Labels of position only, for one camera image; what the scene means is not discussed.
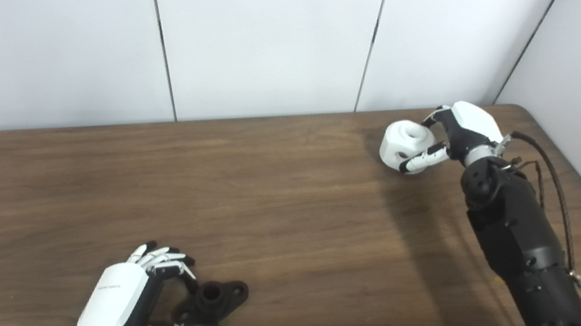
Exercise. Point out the black flanged holder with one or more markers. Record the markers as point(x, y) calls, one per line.
point(229, 294)

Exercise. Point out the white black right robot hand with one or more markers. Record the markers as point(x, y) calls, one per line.
point(475, 123)

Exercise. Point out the round white plastic piece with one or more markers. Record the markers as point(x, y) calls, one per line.
point(398, 144)

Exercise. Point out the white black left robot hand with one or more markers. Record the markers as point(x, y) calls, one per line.
point(115, 297)

